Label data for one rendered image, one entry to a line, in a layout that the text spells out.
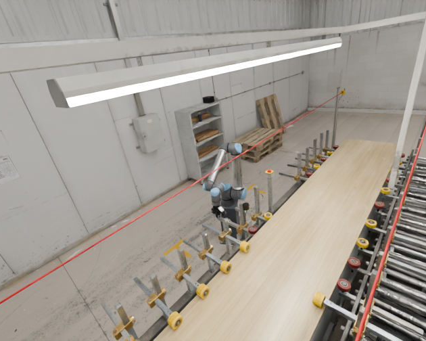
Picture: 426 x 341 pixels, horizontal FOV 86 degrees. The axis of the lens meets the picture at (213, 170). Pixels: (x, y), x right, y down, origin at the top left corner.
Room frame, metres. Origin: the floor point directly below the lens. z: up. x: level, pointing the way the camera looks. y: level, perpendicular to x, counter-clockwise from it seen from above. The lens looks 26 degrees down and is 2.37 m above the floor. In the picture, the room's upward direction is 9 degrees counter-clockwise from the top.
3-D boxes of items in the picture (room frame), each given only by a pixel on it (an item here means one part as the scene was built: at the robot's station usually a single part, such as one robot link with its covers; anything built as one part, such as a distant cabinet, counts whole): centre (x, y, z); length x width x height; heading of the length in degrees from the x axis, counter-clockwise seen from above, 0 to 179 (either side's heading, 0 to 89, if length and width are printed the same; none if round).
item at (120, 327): (0.91, 0.71, 0.95); 0.13 x 0.06 x 0.05; 133
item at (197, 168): (4.73, 0.10, 0.78); 0.90 x 0.45 x 1.55; 133
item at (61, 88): (1.55, -0.45, 2.34); 2.40 x 0.12 x 0.08; 133
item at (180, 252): (1.27, 0.33, 0.93); 0.03 x 0.03 x 0.48; 43
